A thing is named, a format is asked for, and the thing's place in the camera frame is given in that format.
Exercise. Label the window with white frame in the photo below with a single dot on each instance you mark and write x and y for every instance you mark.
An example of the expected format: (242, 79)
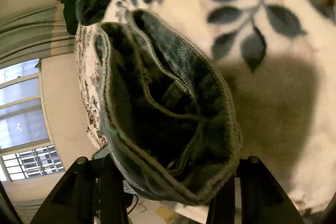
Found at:
(27, 147)

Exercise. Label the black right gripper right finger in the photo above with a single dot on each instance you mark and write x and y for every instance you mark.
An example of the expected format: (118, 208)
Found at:
(262, 198)

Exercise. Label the light blue denim shorts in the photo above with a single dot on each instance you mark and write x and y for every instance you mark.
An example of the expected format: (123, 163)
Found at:
(166, 111)

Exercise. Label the floral bed blanket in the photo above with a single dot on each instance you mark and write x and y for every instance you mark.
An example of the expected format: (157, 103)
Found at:
(278, 60)

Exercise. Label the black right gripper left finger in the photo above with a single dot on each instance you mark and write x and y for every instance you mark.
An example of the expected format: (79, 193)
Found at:
(89, 188)

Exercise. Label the grey green curtain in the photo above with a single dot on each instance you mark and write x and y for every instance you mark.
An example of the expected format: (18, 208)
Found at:
(36, 34)

